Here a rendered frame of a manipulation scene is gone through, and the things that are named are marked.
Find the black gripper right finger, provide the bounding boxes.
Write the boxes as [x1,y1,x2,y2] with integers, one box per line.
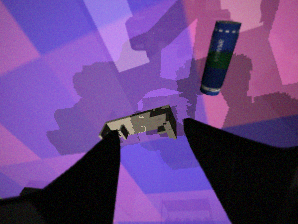
[183,118,298,224]

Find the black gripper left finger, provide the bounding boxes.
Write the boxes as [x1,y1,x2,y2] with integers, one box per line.
[0,130,121,224]

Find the blue and green cylindrical battery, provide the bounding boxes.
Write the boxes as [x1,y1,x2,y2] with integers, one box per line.
[200,20,242,96]

